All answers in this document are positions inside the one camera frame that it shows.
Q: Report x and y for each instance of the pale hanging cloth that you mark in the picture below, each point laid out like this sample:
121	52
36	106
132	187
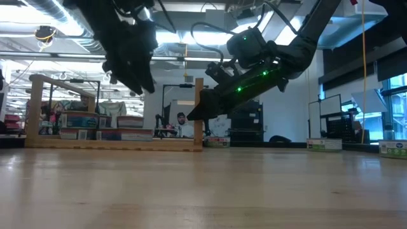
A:
113	108

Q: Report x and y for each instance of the silver ceiling duct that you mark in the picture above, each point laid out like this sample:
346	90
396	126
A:
57	16

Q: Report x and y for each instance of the silver-topped green label can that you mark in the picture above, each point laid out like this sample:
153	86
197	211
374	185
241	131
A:
217	142
324	144
393	149

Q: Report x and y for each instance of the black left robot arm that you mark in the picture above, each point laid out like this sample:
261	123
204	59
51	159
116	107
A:
95	12

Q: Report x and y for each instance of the person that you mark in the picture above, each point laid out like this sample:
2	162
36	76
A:
185	128
84	101

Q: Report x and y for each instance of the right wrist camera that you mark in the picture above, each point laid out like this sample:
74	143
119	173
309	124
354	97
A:
248	47

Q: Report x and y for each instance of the red storage bins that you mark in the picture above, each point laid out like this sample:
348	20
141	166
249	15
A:
12	122

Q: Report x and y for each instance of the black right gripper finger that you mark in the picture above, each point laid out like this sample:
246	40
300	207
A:
208	105

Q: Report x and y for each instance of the black equipment rack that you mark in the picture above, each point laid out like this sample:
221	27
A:
246	122

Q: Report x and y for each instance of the wooden slatted shelf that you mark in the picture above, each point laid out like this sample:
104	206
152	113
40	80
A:
111	144

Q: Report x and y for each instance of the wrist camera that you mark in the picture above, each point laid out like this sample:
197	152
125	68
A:
248	47
144	12

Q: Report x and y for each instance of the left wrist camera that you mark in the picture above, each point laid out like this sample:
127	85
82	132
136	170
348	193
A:
144	12

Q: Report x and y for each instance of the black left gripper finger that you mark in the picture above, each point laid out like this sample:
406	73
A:
147	78
125	76

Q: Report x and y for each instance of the window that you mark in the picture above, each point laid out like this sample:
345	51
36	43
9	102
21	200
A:
395	105

